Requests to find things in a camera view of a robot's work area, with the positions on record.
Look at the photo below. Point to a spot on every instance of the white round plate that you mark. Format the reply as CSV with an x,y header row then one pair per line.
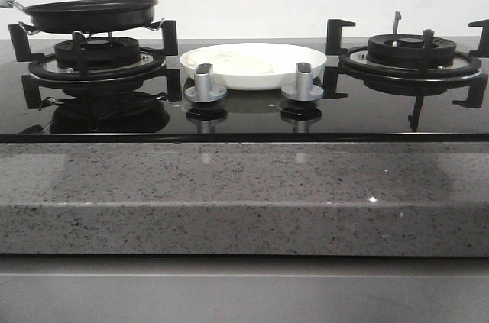
x,y
282,57

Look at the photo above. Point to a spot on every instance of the fried egg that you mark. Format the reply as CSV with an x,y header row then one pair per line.
x,y
228,62

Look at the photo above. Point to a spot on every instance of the black frying pan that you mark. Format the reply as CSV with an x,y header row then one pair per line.
x,y
87,16

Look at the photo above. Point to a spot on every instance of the black glass cooktop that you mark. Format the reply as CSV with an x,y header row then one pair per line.
x,y
353,109

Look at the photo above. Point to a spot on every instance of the left silver stove knob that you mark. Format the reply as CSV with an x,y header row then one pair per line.
x,y
205,90

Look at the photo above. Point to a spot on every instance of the silver stove knob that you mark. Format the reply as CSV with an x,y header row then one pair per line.
x,y
303,89
205,90

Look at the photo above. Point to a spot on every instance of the right silver stove knob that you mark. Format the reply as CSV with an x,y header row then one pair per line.
x,y
303,89

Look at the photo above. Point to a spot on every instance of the left black gas burner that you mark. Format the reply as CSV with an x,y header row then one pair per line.
x,y
99,52

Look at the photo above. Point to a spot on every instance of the black gas burner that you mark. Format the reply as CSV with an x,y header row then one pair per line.
x,y
407,50
99,52

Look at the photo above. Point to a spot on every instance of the right black gas burner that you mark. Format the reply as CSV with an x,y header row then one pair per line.
x,y
407,50

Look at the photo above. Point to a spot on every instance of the left black pan support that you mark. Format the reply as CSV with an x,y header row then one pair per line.
x,y
85,82

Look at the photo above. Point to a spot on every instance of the wire pan trivet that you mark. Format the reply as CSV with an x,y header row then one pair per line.
x,y
29,30

